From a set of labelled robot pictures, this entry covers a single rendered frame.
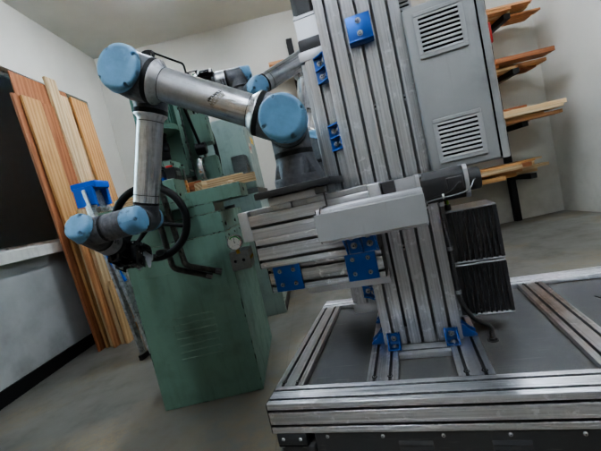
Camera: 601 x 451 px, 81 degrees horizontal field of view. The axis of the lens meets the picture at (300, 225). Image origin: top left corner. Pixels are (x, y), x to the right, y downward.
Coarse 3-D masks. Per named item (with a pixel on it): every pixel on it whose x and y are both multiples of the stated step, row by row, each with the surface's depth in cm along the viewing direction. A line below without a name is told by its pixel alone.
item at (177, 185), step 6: (168, 180) 137; (174, 180) 138; (180, 180) 145; (168, 186) 137; (174, 186) 137; (180, 186) 143; (180, 192) 141; (186, 192) 149; (168, 198) 137; (162, 204) 138
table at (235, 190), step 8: (224, 184) 147; (232, 184) 147; (240, 184) 148; (192, 192) 147; (200, 192) 147; (208, 192) 147; (216, 192) 147; (224, 192) 147; (232, 192) 147; (240, 192) 147; (184, 200) 138; (192, 200) 147; (200, 200) 147; (208, 200) 147; (216, 200) 147; (224, 200) 167; (160, 208) 138; (176, 208) 138
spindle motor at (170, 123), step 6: (132, 108) 154; (168, 108) 157; (132, 114) 156; (168, 114) 156; (168, 120) 156; (174, 120) 160; (168, 126) 155; (174, 126) 158; (168, 132) 160; (174, 132) 163
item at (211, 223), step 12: (204, 216) 148; (216, 216) 148; (228, 216) 163; (168, 228) 148; (180, 228) 148; (192, 228) 148; (204, 228) 148; (216, 228) 148; (228, 228) 157; (132, 240) 148; (144, 240) 148; (156, 240) 148; (168, 240) 148
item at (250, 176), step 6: (240, 174) 162; (246, 174) 162; (252, 174) 162; (216, 180) 162; (222, 180) 162; (228, 180) 162; (234, 180) 162; (240, 180) 162; (246, 180) 162; (252, 180) 162; (210, 186) 162; (126, 204) 162; (132, 204) 162
